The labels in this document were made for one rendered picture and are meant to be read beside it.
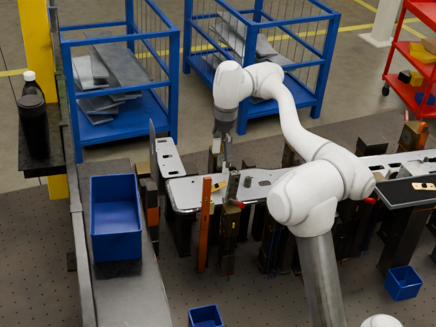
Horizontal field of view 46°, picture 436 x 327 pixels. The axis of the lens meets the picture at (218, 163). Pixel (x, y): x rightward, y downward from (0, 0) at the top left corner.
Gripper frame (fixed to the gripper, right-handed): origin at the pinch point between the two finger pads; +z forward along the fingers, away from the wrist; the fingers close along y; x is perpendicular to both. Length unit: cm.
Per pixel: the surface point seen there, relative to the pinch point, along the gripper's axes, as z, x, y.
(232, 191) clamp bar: 2.1, 0.2, -16.2
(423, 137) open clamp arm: 10, -106, 12
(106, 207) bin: 11.5, 45.4, -5.1
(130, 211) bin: 11.5, 37.1, -9.1
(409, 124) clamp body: 8, -103, 21
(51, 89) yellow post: -13, 60, 43
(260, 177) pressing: 14.6, -19.9, 3.9
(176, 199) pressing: 14.7, 17.9, -2.5
